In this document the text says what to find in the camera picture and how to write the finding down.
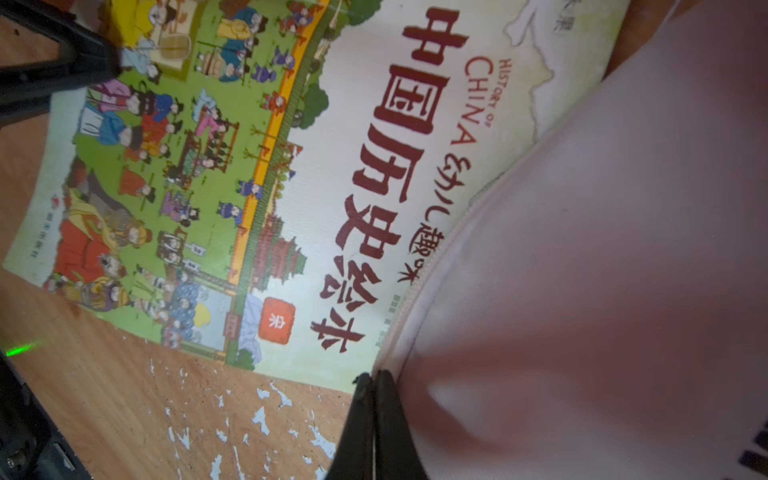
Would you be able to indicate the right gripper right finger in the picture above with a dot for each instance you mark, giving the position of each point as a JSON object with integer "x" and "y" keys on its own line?
{"x": 395, "y": 454}

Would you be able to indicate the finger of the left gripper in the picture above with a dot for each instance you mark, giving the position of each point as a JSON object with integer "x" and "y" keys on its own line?
{"x": 85, "y": 58}

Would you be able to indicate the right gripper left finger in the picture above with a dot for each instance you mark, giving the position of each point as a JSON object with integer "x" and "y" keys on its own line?
{"x": 354, "y": 458}

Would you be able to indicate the green history picture book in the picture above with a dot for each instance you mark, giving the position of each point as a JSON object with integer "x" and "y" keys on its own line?
{"x": 265, "y": 181}

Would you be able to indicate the white backpack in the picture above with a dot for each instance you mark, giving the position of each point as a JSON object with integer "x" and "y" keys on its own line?
{"x": 602, "y": 313}

